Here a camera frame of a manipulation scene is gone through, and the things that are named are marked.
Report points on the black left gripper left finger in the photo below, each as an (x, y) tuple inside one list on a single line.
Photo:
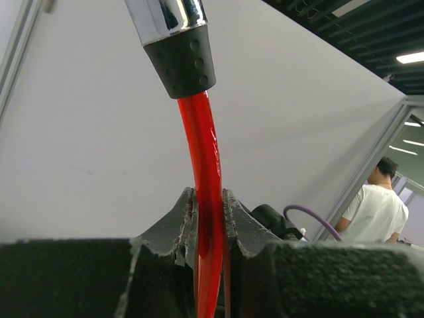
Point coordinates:
[(145, 276)]

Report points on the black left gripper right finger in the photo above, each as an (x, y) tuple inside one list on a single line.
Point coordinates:
[(271, 277)]

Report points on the red cable lock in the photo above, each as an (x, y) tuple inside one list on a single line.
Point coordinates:
[(174, 34)]

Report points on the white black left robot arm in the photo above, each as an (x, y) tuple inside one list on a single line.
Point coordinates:
[(275, 218)]

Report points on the person in white shirt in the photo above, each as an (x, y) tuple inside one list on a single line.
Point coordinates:
[(376, 213)]

